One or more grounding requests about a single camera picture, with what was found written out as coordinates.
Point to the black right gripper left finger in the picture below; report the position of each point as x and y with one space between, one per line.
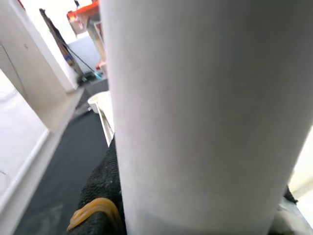
105 181

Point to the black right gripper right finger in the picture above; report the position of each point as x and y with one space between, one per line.
291 218

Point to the white plastic table leg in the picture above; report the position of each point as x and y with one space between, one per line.
207 122

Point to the yellow rubber band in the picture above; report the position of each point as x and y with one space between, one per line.
97 205

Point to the black tablecloth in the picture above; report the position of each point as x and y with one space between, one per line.
61 171

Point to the white plastic table top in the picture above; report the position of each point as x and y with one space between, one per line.
97 102

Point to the white appliance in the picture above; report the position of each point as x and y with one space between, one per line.
85 51

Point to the dark broom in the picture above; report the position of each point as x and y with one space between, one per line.
58 41

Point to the orange lid storage box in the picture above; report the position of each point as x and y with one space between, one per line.
85 9

